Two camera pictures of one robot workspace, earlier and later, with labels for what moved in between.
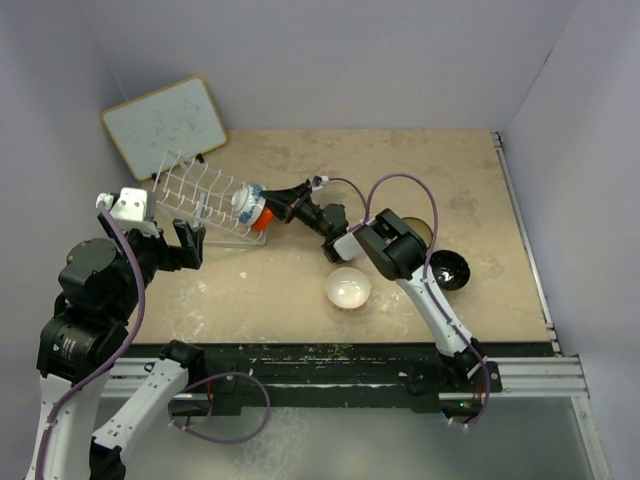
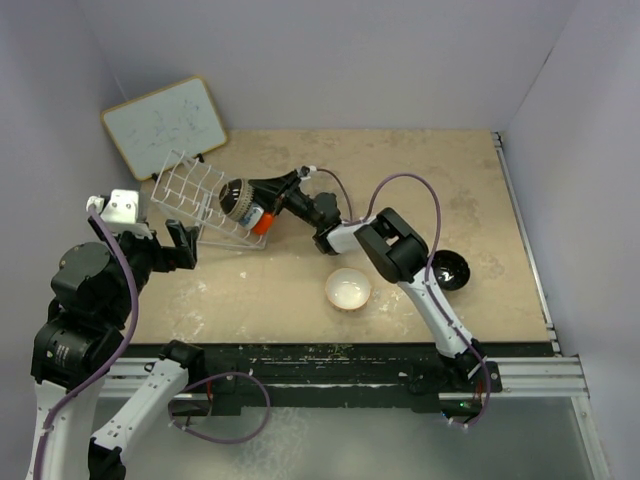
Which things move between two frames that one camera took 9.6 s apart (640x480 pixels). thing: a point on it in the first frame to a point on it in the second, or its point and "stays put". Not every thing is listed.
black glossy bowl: [450, 269] to [236, 198]
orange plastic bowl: [264, 220] stays put
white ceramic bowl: [348, 288] stays put
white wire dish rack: [202, 196] stays put
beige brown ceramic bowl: [421, 228] to [451, 269]
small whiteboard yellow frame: [180, 117] stays put
